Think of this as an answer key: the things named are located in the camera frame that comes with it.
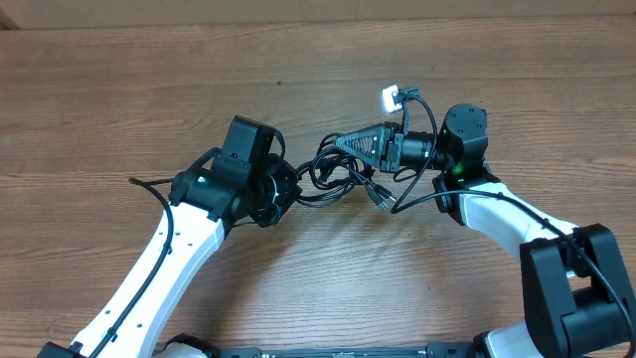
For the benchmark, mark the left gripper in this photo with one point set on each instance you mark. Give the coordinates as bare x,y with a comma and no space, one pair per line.
286,178

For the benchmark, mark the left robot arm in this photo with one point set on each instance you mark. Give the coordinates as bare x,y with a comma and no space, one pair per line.
242,182

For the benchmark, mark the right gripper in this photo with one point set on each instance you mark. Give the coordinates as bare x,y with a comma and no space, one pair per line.
387,157

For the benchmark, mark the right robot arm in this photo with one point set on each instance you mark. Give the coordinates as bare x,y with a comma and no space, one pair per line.
577,295

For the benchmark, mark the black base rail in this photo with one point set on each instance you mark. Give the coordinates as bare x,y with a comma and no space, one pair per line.
184,345

